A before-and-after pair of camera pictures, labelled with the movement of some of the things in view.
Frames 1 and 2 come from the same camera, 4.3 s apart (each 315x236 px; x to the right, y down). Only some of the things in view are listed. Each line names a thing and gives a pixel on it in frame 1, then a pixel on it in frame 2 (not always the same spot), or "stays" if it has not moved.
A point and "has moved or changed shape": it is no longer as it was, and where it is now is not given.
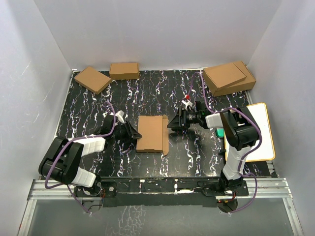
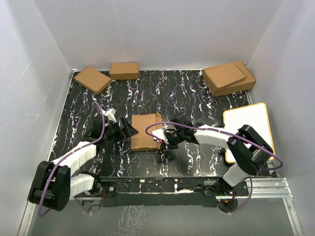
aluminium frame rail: x=274 y=188 stays
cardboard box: x=124 y=71 stays
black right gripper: x=179 y=121 -> x=170 y=145
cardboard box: x=92 y=80 stays
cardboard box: x=154 y=132 has moved or changed shape
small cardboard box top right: x=220 y=77 stays
